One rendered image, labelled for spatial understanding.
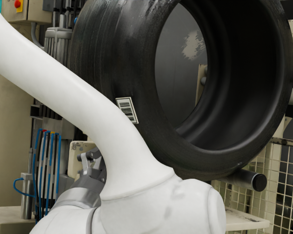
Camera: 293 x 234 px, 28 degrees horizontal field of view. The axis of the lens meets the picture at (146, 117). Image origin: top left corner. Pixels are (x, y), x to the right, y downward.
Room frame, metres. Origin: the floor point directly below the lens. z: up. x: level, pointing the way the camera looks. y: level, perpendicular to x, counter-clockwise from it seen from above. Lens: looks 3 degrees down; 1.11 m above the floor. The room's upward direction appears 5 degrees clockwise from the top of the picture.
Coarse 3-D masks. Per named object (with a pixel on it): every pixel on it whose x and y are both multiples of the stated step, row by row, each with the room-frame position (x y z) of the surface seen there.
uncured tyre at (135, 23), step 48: (96, 0) 1.35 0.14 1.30; (144, 0) 1.24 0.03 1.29; (192, 0) 1.62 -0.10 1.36; (240, 0) 1.58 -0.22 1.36; (96, 48) 1.27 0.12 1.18; (144, 48) 1.23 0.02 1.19; (240, 48) 1.67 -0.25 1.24; (288, 48) 1.46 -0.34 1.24; (144, 96) 1.23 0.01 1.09; (240, 96) 1.66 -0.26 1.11; (288, 96) 1.47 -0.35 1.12; (192, 144) 1.30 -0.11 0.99; (240, 144) 1.39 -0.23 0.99
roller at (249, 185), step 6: (234, 174) 1.46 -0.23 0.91; (240, 174) 1.44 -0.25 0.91; (246, 174) 1.43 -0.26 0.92; (252, 174) 1.42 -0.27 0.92; (258, 174) 1.41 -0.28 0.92; (222, 180) 1.50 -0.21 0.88; (228, 180) 1.48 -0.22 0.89; (234, 180) 1.46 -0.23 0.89; (240, 180) 1.44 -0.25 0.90; (246, 180) 1.42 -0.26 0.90; (252, 180) 1.41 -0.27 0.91; (258, 180) 1.40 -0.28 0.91; (264, 180) 1.41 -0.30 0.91; (240, 186) 1.45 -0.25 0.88; (246, 186) 1.42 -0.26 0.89; (252, 186) 1.41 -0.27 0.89; (258, 186) 1.40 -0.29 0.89; (264, 186) 1.42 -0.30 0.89
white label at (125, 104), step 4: (116, 100) 1.23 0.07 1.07; (120, 100) 1.23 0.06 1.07; (124, 100) 1.22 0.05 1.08; (128, 100) 1.21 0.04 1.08; (120, 104) 1.23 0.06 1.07; (124, 104) 1.22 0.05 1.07; (128, 104) 1.22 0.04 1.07; (132, 104) 1.21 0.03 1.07; (120, 108) 1.23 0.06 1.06; (124, 108) 1.23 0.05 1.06; (128, 108) 1.22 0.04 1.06; (132, 108) 1.22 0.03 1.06; (124, 112) 1.23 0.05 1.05; (128, 112) 1.23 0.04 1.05; (132, 112) 1.22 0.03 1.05; (128, 116) 1.23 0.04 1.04; (132, 116) 1.22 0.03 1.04; (132, 120) 1.23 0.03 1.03; (136, 120) 1.22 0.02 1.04
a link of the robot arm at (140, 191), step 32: (0, 32) 0.76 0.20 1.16; (0, 64) 0.76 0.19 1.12; (32, 64) 0.75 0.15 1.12; (64, 96) 0.74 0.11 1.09; (96, 96) 0.75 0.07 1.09; (96, 128) 0.73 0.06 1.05; (128, 128) 0.74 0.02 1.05; (128, 160) 0.72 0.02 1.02; (128, 192) 0.71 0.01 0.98; (160, 192) 0.71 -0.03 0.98; (192, 192) 0.71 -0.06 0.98; (96, 224) 0.74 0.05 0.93; (128, 224) 0.71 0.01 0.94; (160, 224) 0.70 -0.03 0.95; (192, 224) 0.69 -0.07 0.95; (224, 224) 0.74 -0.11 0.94
